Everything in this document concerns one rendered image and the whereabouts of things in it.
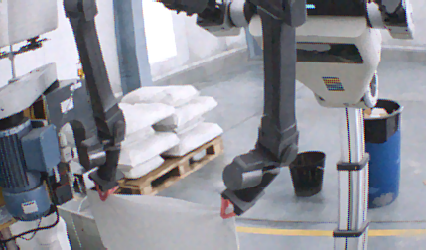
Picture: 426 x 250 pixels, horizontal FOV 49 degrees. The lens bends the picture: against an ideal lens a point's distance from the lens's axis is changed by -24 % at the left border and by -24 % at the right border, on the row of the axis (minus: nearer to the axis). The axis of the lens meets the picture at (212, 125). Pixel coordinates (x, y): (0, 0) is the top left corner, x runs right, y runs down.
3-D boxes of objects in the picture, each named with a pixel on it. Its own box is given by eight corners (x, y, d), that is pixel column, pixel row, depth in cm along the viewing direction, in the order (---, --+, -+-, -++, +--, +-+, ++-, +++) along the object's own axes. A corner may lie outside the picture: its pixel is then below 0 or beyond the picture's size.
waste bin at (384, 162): (409, 182, 364) (408, 99, 348) (393, 212, 323) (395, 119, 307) (360, 183, 391) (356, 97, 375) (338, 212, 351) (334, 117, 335)
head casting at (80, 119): (109, 161, 174) (93, 65, 166) (61, 186, 155) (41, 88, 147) (58, 153, 191) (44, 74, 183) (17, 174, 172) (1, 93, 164)
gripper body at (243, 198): (217, 195, 128) (235, 176, 124) (242, 179, 136) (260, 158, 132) (238, 215, 126) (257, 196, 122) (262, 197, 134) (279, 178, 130)
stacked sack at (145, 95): (204, 98, 518) (202, 81, 514) (173, 112, 484) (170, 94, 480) (145, 99, 556) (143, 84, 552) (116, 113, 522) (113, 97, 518)
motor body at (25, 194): (63, 210, 129) (39, 115, 123) (27, 229, 117) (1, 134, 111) (34, 200, 138) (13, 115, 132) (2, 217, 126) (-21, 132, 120)
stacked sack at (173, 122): (222, 109, 523) (219, 92, 520) (175, 133, 470) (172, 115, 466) (181, 109, 548) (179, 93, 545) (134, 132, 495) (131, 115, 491)
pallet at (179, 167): (228, 151, 529) (225, 135, 525) (141, 202, 432) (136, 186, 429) (152, 147, 578) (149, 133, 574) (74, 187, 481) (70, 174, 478)
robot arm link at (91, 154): (126, 120, 142) (106, 110, 148) (93, 130, 134) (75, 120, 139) (126, 165, 147) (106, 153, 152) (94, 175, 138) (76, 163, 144)
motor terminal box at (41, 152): (65, 168, 127) (56, 123, 125) (52, 183, 118) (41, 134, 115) (42, 170, 129) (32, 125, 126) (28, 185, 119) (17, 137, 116)
